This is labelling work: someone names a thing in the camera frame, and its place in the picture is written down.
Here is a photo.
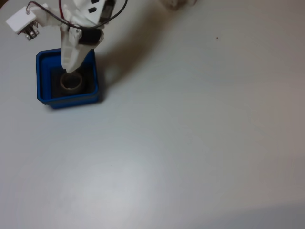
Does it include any black tape roll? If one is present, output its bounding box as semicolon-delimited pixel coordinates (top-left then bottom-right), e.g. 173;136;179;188
53;71;91;96

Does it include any blue plastic box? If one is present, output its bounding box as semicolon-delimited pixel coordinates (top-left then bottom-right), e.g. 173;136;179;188
35;47;103;110

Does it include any black cable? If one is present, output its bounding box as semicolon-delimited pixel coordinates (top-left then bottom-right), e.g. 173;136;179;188
58;0;129;31

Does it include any red cable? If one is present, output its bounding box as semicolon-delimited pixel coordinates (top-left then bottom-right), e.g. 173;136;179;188
26;0;67;19

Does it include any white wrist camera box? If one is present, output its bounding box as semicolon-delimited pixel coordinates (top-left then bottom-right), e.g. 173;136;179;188
5;6;40;41

